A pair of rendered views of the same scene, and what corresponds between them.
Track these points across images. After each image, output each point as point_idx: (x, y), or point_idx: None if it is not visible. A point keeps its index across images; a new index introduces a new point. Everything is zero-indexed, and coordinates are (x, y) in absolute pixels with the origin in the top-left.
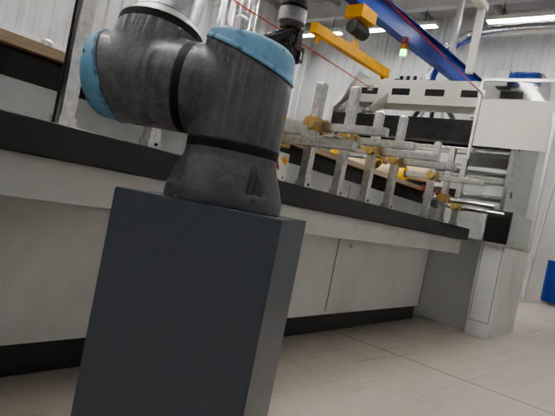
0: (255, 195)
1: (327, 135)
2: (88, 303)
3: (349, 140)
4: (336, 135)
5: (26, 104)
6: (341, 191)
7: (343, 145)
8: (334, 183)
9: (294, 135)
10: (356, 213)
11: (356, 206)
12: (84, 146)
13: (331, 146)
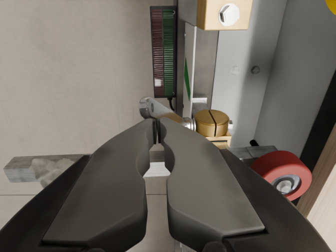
0: None
1: (59, 161)
2: None
3: (12, 168)
4: (40, 169)
5: None
6: (180, 244)
7: (31, 159)
8: (189, 247)
9: (156, 161)
10: (173, 243)
11: (173, 249)
12: None
13: (60, 156)
